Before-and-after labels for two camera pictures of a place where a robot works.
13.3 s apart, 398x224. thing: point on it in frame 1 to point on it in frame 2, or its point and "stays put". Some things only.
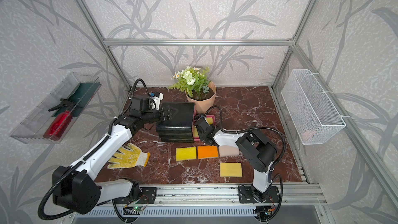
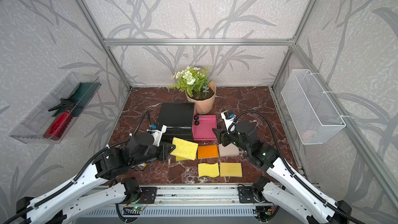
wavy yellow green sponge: [210, 120] to [208, 170]
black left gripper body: [151, 116] to [153, 153]
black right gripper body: [202, 138] to [223, 136]
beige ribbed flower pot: [202, 97] stays put
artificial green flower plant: [194, 80] stays put
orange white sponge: [228, 151] stays put
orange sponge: [207, 151] stays put
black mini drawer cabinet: [179, 129] stays put
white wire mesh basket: [313, 115] stays put
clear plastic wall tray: [52, 120] stays put
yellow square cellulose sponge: [196, 134] to [184, 150]
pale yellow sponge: [230, 169] stays put
